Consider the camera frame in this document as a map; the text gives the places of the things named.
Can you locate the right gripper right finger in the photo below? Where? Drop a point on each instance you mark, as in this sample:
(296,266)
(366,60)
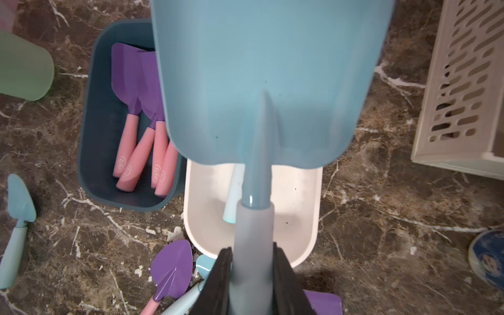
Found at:
(289,297)

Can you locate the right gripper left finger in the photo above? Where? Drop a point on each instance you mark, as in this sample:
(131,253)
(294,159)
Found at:
(213,295)

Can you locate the blue pointed shovel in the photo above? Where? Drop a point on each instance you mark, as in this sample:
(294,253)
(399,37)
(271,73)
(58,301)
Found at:
(182,305)
(234,194)

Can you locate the purple pointed shovel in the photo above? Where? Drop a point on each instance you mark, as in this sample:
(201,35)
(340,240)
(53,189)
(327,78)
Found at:
(171,270)
(168,170)

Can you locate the purple square shovel pink handle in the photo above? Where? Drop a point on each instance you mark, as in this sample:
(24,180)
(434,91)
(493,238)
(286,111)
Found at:
(125,70)

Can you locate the white storage box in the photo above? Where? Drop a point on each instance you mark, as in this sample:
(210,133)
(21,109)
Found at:
(296,195)

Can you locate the dark teal storage box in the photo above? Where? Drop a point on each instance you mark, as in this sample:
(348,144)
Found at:
(104,117)

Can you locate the purple square shovel middle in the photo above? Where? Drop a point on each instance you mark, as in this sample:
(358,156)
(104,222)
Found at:
(324,303)

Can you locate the blue lid pencil tube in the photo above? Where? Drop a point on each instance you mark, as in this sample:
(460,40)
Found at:
(485,257)

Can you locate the white desk file organizer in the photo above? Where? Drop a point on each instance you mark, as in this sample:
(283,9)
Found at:
(460,127)

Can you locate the green pen holder cup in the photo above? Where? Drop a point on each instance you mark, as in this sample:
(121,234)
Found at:
(27,70)

